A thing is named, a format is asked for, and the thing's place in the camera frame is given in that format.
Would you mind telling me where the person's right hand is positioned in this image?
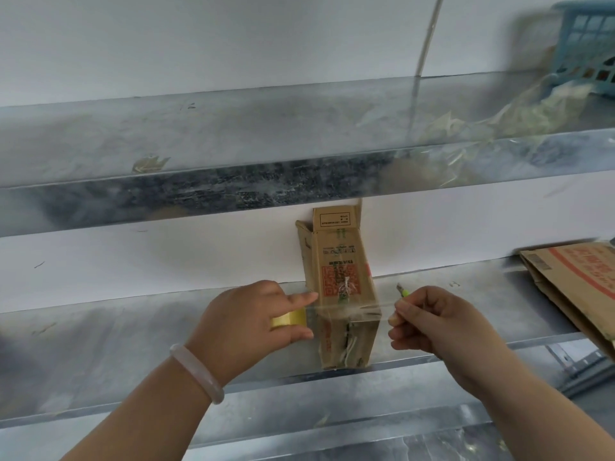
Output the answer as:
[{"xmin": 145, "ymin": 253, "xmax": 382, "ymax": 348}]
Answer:
[{"xmin": 388, "ymin": 285, "xmax": 513, "ymax": 399}]

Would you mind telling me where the person's left hand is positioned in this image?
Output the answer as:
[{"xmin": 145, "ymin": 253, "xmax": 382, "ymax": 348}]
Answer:
[{"xmin": 184, "ymin": 280, "xmax": 320, "ymax": 387}]

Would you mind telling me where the yellow tape roll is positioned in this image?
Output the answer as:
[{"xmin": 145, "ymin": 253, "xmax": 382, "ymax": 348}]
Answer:
[{"xmin": 270, "ymin": 302, "xmax": 400, "ymax": 330}]

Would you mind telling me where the red-lettered cardboard box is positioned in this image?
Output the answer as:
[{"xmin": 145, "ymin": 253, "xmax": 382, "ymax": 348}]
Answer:
[{"xmin": 518, "ymin": 242, "xmax": 615, "ymax": 360}]

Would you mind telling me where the white-labelled cardboard box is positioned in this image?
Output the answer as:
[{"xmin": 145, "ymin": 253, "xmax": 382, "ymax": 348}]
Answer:
[{"xmin": 295, "ymin": 198, "xmax": 383, "ymax": 370}]

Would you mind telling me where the person's right forearm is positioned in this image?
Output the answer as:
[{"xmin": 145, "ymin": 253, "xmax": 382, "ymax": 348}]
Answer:
[{"xmin": 473, "ymin": 355, "xmax": 615, "ymax": 461}]

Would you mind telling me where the person's left forearm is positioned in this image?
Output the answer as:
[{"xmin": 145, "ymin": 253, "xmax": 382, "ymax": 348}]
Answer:
[{"xmin": 62, "ymin": 359, "xmax": 212, "ymax": 461}]

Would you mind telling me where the small crumpled tape scrap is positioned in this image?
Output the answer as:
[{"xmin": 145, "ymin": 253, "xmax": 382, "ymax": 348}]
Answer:
[{"xmin": 132, "ymin": 156, "xmax": 172, "ymax": 174}]

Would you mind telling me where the pile of clear tape scraps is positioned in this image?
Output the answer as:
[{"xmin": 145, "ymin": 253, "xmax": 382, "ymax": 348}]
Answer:
[{"xmin": 355, "ymin": 76, "xmax": 592, "ymax": 188}]

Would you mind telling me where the pile of assorted small items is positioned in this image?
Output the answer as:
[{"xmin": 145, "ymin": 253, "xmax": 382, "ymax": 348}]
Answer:
[{"xmin": 569, "ymin": 61, "xmax": 615, "ymax": 85}]

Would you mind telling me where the blue plastic basket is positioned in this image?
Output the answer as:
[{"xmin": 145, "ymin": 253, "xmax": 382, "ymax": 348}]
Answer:
[{"xmin": 547, "ymin": 0, "xmax": 615, "ymax": 101}]

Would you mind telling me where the white bangle bracelet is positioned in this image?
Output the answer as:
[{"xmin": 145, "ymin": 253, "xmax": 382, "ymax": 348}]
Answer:
[{"xmin": 168, "ymin": 344, "xmax": 226, "ymax": 405}]

